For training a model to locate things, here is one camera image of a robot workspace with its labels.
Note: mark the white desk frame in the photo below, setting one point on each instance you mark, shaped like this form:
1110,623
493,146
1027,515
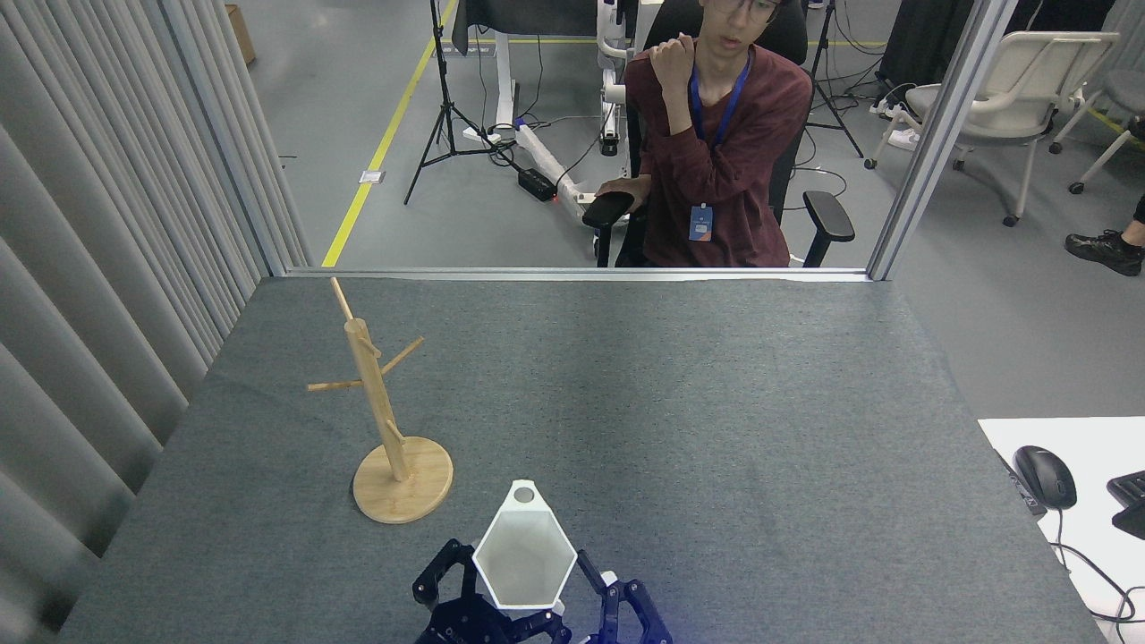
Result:
505,89

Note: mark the white wheeled stand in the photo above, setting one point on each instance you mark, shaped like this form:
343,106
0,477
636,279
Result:
613,89

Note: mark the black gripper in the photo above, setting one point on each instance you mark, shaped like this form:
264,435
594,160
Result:
483,628

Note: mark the grey pleated curtain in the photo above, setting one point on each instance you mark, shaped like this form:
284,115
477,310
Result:
89,224

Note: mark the black hanging cloth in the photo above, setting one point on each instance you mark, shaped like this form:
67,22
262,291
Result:
921,36

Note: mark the white side table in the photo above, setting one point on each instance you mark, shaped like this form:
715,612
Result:
1105,438

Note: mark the person's right hand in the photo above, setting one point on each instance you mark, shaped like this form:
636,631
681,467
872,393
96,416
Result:
626,185

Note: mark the person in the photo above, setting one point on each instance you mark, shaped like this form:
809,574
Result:
725,179

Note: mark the white office chair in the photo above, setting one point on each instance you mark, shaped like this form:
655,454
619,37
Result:
1029,80

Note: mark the white hexagonal cup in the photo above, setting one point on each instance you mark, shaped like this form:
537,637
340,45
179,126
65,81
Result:
523,559

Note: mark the cardboard box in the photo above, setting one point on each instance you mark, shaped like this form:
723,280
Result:
240,36

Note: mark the white power strip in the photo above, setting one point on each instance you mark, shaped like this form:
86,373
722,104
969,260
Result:
903,139

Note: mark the grey office chair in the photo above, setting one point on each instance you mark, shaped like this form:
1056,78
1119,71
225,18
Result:
1123,89

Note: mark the black computer mouse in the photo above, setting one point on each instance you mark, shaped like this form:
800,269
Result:
1045,476

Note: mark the wooden cup rack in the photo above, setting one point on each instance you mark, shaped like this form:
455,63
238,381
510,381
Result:
402,492

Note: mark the black power strip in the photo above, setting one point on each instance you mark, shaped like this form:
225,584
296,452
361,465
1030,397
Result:
537,183

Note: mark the black keyboard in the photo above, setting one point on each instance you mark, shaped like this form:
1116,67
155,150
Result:
1129,505

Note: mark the person's left hand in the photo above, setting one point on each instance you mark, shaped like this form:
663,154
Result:
673,61

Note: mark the black slim device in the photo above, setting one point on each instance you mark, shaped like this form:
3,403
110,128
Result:
1024,492

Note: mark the person's black shoe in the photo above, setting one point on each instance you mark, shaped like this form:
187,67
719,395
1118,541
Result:
1105,250

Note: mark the black office chair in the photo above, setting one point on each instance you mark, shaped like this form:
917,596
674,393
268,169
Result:
827,219

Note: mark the black desk top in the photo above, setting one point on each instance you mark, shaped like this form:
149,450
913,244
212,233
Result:
528,13

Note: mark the black tripod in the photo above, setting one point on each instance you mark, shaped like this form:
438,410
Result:
825,80
445,107

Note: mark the metal floor socket plate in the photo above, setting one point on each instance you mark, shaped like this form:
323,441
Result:
372,176

